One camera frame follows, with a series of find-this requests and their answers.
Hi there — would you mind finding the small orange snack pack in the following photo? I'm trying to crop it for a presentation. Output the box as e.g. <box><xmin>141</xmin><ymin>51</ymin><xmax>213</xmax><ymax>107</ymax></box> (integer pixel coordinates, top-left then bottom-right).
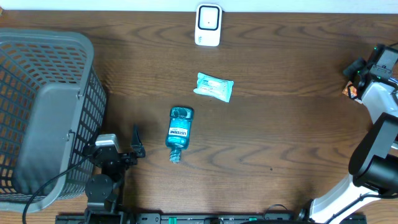
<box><xmin>342</xmin><ymin>81</ymin><xmax>363</xmax><ymax>104</ymax></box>

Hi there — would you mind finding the teal mouthwash bottle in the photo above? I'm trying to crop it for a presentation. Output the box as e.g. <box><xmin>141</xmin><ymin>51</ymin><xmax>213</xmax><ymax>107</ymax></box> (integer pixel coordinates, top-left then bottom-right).
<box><xmin>165</xmin><ymin>106</ymin><xmax>194</xmax><ymax>164</ymax></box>

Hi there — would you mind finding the grey plastic shopping basket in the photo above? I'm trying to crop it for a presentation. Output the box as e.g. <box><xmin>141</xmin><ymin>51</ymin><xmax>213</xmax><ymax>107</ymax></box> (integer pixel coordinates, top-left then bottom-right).
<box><xmin>1</xmin><ymin>28</ymin><xmax>106</xmax><ymax>212</ymax></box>

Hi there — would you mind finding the mint green wipes pack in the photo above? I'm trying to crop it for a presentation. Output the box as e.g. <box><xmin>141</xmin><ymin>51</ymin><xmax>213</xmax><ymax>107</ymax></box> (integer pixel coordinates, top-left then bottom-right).
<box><xmin>193</xmin><ymin>72</ymin><xmax>234</xmax><ymax>103</ymax></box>

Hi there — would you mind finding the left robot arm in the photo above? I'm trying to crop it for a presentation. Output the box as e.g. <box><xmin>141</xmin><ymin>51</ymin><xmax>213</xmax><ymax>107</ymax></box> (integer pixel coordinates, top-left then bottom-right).
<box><xmin>83</xmin><ymin>126</ymin><xmax>146</xmax><ymax>223</ymax></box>

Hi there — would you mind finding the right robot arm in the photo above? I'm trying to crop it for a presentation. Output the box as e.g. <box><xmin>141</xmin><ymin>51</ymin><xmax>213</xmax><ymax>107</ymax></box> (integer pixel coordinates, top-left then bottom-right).
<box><xmin>297</xmin><ymin>44</ymin><xmax>397</xmax><ymax>223</ymax></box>

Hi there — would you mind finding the white barcode scanner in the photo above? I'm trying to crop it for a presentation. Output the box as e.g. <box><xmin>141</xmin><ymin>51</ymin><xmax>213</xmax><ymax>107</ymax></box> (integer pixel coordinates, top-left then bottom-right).
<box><xmin>194</xmin><ymin>4</ymin><xmax>223</xmax><ymax>47</ymax></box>

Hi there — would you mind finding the left black cable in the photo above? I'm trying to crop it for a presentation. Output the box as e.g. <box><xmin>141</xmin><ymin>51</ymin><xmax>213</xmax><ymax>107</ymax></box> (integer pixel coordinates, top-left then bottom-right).
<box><xmin>22</xmin><ymin>154</ymin><xmax>91</xmax><ymax>224</ymax></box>

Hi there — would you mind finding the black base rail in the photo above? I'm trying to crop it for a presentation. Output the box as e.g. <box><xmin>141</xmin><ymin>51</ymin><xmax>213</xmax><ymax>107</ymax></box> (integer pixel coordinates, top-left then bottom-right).
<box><xmin>55</xmin><ymin>203</ymin><xmax>368</xmax><ymax>224</ymax></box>

